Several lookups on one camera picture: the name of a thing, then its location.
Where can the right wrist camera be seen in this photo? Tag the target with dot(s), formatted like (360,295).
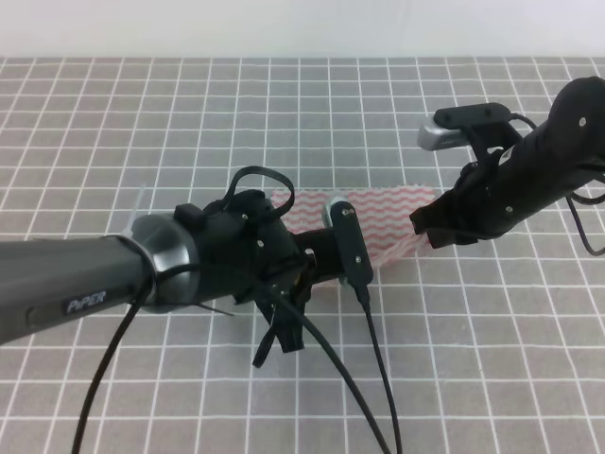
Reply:
(480,126)

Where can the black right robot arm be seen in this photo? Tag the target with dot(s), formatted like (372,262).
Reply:
(512,176)

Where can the grey checked tablecloth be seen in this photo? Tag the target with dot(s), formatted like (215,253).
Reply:
(497,347)

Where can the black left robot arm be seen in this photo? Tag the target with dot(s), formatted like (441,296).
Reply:
(49,282)

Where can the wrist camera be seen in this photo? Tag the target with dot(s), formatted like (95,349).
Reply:
(338,249)
(480,126)

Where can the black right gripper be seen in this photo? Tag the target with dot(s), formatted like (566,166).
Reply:
(472,210)

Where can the pink wavy striped towel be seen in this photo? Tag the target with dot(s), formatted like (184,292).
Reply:
(383,215)

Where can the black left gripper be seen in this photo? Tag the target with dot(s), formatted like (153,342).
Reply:
(242,237)

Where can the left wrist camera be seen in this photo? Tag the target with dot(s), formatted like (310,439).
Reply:
(338,249)

